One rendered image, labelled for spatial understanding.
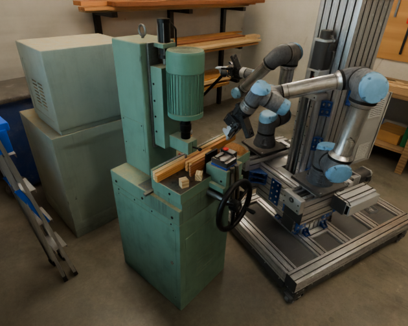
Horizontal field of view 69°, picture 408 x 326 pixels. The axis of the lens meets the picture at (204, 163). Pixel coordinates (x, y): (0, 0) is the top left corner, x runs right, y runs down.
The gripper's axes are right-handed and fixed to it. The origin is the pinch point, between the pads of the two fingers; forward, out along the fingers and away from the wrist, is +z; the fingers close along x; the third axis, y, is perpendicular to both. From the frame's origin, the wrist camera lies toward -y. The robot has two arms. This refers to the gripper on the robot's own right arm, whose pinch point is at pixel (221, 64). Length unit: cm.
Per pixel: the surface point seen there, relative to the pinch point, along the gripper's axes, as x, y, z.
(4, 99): -131, 13, 113
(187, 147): -86, 8, -58
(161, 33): -80, -43, -41
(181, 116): -88, -11, -58
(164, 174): -101, 17, -55
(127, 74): -93, -25, -24
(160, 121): -90, -4, -42
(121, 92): -95, -14, -18
